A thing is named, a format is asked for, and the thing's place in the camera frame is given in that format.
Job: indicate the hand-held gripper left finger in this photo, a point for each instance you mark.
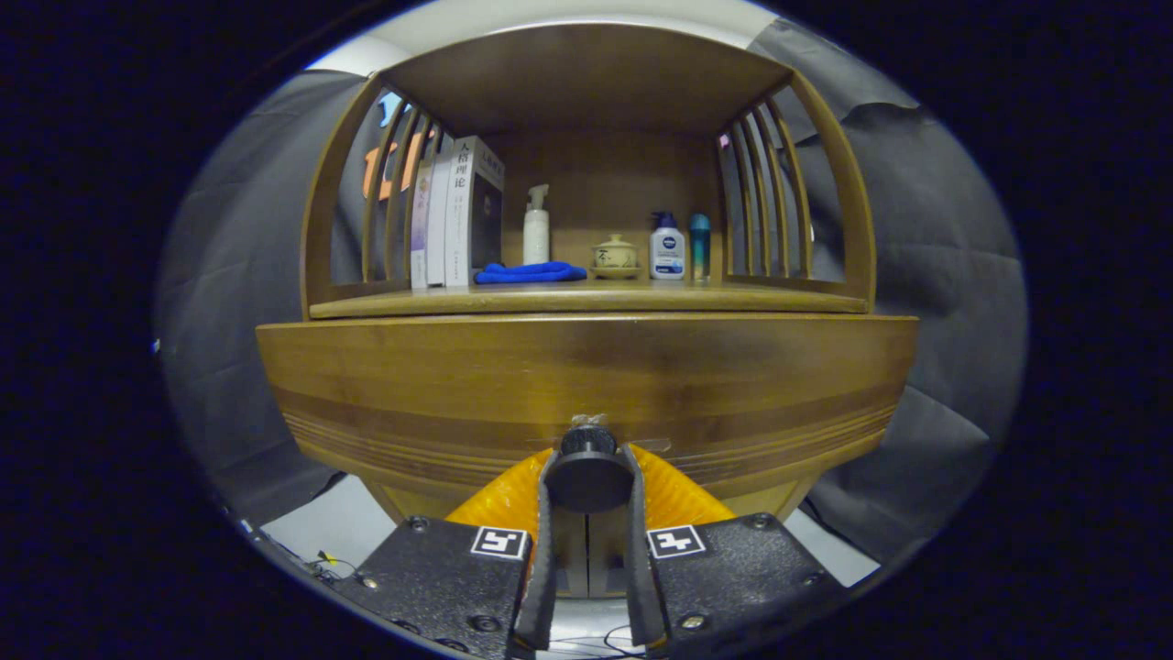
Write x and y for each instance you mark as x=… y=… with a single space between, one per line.
x=440 y=577

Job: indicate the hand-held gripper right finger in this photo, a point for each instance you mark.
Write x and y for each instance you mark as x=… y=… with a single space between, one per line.
x=733 y=577

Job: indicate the black drawer knob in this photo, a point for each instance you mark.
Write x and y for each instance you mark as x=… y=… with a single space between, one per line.
x=588 y=477

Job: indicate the wooden drawer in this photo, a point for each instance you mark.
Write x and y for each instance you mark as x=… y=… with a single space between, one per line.
x=458 y=385

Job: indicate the wooden cabinet door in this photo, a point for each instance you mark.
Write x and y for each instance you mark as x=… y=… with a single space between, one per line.
x=607 y=550
x=570 y=550

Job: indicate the wooden countertop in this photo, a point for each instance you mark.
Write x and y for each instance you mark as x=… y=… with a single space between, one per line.
x=641 y=298

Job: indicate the wooden cabinet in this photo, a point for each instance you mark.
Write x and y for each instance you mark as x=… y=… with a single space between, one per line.
x=586 y=82

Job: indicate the blue folded cloth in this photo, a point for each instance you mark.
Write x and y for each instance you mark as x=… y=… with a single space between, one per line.
x=531 y=272

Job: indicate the teal slim bottle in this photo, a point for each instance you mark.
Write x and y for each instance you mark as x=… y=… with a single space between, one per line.
x=700 y=247

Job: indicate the white bottle blue cap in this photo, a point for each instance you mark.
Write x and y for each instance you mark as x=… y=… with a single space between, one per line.
x=667 y=252

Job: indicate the beige lidded ceramic cup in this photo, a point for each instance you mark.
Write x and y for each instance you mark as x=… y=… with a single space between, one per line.
x=614 y=255

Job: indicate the thin purple spine book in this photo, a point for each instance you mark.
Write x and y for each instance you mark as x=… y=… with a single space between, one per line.
x=420 y=229

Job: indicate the white pump bottle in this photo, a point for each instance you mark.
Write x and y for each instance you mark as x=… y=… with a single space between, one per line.
x=536 y=238

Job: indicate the thin white book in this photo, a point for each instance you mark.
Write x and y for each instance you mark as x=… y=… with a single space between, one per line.
x=438 y=220

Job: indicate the thick white dark book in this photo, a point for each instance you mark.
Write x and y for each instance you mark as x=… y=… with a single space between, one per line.
x=458 y=211

